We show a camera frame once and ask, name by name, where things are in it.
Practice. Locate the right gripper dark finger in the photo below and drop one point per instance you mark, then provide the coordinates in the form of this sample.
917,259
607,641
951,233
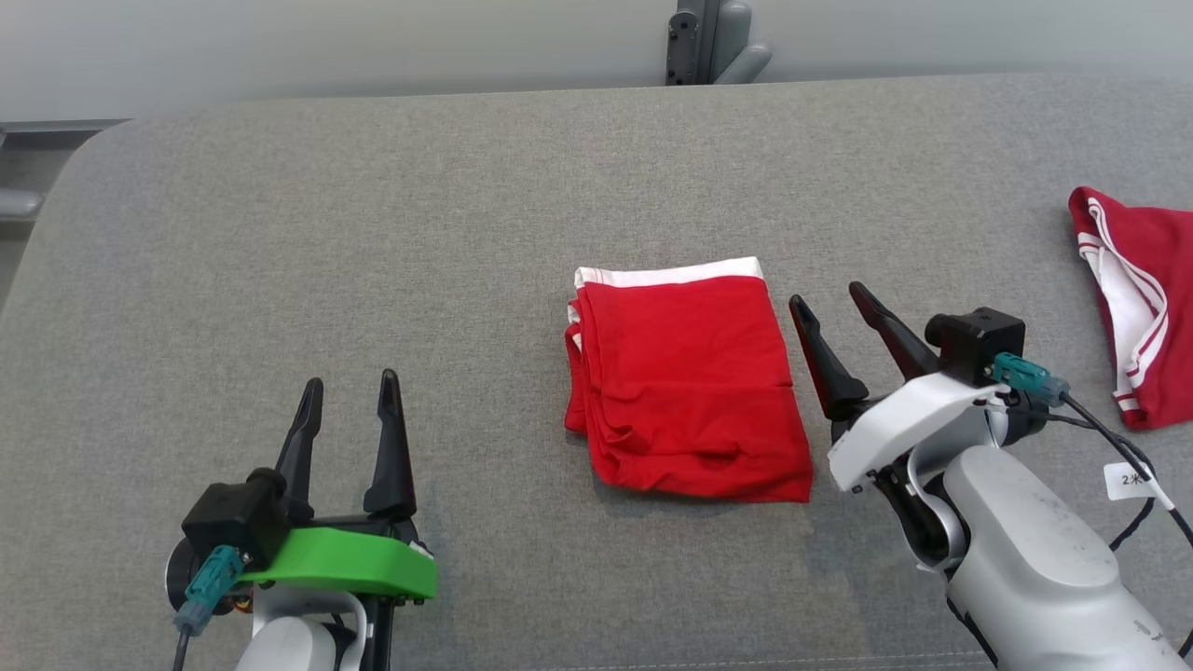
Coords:
825,363
899,340

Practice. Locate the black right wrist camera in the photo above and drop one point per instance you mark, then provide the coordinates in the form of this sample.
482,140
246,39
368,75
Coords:
974,340

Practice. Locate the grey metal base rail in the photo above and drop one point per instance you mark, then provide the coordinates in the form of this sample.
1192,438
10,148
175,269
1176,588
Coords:
56,125

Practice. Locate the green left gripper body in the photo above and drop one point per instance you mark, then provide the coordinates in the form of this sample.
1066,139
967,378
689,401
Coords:
354,559

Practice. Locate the red shorts with white band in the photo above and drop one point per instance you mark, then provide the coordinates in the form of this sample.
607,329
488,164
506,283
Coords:
680,391

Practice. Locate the red white basketball jersey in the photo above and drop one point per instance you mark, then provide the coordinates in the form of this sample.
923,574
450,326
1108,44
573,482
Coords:
1165,280

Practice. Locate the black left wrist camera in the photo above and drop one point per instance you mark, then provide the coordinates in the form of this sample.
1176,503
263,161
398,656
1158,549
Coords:
233,513

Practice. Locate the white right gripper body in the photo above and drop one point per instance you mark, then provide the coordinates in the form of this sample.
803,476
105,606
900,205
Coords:
904,419

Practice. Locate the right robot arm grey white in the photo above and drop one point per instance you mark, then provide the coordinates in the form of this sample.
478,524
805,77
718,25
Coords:
1025,559

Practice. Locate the grey metal frame post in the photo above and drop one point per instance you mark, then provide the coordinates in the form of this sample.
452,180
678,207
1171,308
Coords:
713,37
19,203

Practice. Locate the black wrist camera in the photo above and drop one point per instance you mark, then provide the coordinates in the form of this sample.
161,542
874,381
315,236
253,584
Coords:
233,513
974,340

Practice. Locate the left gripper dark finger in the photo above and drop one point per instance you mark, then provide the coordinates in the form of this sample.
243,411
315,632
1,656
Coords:
391,466
303,457

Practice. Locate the grey fabric sofa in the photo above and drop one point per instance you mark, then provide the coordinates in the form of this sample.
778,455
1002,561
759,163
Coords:
373,233

